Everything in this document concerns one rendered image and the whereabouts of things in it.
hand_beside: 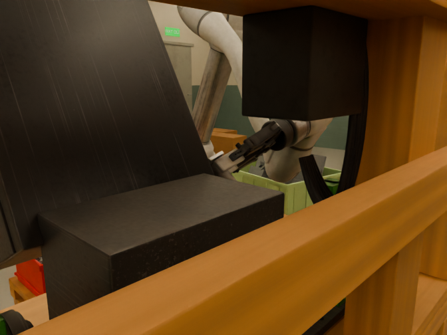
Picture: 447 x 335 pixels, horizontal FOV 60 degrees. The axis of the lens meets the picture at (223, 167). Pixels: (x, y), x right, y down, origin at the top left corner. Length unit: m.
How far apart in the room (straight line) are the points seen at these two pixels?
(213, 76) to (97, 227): 1.08
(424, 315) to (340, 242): 0.68
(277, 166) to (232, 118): 8.33
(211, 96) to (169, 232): 1.10
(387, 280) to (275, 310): 0.47
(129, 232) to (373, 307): 0.51
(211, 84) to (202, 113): 0.12
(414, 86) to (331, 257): 0.38
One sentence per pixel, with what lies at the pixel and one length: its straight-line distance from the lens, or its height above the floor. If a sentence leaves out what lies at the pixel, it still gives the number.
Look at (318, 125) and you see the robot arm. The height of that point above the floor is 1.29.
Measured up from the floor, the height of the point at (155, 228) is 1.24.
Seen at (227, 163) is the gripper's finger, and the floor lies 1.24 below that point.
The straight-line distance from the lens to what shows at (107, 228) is 0.47.
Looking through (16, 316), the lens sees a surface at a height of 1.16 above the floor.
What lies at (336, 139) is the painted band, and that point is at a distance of 8.21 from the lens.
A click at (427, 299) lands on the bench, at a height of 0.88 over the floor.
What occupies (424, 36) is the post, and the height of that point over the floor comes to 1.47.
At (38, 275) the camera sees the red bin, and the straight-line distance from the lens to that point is 1.22.
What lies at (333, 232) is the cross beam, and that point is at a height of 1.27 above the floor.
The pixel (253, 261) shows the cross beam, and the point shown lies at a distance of 0.30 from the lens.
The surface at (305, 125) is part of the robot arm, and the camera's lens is 0.95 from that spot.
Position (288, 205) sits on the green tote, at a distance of 1.73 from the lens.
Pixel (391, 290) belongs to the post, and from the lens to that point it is 0.78.
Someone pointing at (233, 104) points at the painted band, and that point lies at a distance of 9.37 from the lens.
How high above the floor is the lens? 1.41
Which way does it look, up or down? 13 degrees down
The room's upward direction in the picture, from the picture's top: straight up
